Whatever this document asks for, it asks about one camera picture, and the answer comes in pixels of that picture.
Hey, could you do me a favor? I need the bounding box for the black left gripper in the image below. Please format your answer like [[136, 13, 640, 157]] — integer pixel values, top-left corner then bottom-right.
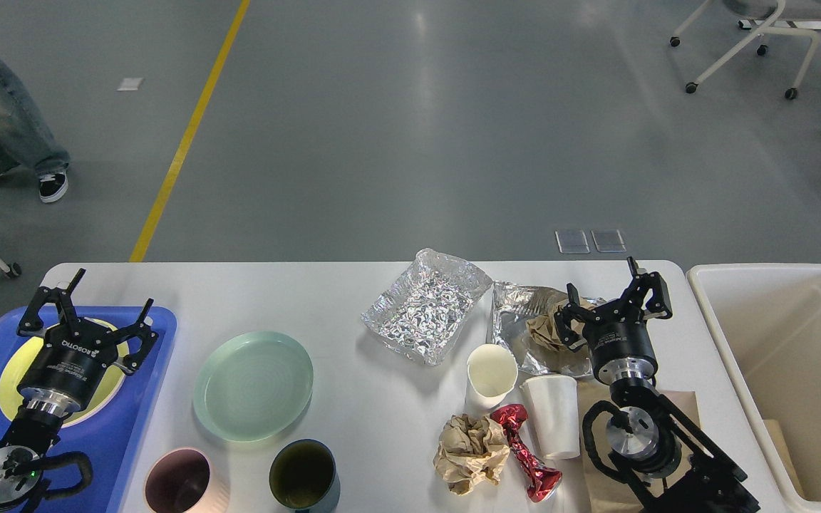
[[16, 269, 159, 413]]

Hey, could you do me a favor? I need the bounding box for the crumpled foil tray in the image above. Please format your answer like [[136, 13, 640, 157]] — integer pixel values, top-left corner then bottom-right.
[[361, 248, 493, 366]]

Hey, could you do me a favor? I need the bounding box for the flat foil sheet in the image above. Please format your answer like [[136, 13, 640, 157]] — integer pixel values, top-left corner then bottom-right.
[[487, 281, 592, 378]]

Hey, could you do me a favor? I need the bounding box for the pink ribbed mug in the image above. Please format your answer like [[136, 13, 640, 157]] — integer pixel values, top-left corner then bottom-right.
[[143, 447, 230, 512]]

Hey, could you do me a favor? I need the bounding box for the mint green plate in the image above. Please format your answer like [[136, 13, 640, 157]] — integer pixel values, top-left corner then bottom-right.
[[193, 331, 315, 442]]

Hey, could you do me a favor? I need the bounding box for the crumpled brown paper on foil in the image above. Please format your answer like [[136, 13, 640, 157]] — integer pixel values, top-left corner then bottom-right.
[[527, 299, 596, 353]]

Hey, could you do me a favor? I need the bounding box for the red foil wrapper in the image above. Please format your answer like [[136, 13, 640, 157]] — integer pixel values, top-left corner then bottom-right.
[[489, 403, 562, 503]]

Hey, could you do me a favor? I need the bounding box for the yellow plate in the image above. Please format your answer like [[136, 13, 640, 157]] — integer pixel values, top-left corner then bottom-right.
[[0, 329, 126, 428]]

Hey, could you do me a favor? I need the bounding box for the white paper cup upright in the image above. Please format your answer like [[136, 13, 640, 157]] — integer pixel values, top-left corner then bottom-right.
[[465, 343, 519, 410]]

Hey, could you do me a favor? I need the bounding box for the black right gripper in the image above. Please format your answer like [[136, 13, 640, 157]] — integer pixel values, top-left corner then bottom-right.
[[554, 257, 673, 385]]

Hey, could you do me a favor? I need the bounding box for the crumpled brown paper ball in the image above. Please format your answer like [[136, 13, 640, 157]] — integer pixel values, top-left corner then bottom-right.
[[433, 415, 510, 496]]

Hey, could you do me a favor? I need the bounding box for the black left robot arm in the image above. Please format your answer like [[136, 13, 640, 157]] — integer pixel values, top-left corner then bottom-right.
[[0, 269, 159, 512]]

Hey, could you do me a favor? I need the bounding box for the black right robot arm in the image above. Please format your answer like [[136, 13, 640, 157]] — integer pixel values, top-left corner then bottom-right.
[[552, 257, 761, 512]]

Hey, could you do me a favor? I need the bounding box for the blue plastic tray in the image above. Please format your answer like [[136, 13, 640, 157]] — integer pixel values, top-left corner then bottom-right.
[[0, 303, 177, 512]]

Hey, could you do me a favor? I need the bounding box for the white rolling chair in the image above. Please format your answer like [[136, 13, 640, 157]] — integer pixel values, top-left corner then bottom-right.
[[685, 1, 821, 101]]

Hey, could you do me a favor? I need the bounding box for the white paper cup inverted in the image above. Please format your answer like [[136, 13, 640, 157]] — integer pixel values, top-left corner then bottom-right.
[[521, 375, 581, 460]]

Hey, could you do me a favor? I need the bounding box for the dark teal cup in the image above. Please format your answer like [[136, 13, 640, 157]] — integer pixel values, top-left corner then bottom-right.
[[269, 439, 341, 512]]

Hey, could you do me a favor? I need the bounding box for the brown paper bag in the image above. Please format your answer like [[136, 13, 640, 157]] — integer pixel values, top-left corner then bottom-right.
[[577, 379, 700, 512]]

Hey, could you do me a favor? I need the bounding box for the beige plastic bin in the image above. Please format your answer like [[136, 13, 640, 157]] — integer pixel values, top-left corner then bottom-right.
[[687, 263, 821, 512]]

